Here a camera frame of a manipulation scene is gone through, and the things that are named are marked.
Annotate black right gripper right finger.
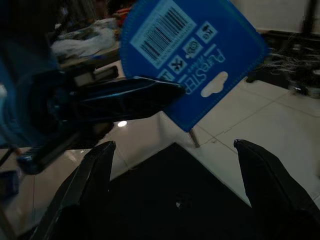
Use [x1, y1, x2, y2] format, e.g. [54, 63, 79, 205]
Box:
[233, 139, 320, 240]

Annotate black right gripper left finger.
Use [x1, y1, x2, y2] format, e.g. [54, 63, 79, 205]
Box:
[29, 140, 117, 240]

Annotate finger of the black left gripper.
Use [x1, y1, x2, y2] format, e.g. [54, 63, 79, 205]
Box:
[71, 75, 186, 124]

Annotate blue plastic package with barcode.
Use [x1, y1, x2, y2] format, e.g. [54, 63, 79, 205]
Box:
[118, 0, 272, 133]

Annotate thin metal furniture leg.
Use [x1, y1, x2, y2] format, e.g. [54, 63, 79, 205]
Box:
[189, 128, 201, 148]

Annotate black upright pole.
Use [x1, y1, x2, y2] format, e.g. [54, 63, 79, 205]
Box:
[301, 0, 318, 35]

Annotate tangled grey cable bundle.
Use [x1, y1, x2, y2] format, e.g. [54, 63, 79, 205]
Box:
[259, 32, 320, 97]

